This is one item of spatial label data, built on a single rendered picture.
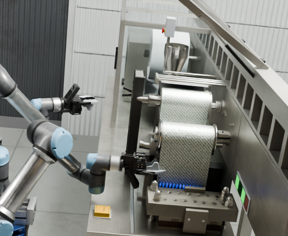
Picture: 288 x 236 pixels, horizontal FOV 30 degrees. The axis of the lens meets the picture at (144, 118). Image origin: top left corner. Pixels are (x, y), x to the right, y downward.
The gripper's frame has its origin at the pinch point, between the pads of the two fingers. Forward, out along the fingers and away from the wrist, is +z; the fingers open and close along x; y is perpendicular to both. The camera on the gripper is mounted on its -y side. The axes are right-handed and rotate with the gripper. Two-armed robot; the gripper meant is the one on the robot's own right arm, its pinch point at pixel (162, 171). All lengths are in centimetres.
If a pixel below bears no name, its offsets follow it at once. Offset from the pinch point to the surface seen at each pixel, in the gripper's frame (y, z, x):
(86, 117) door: -89, -51, 306
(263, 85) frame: 54, 30, -31
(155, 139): 14.6, -4.5, 2.6
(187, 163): 5.5, 11.3, -0.2
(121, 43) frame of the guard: 37, -24, 102
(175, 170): 1.5, 6.1, -0.2
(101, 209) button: -16.6, -26.6, -10.6
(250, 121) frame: 37, 31, -23
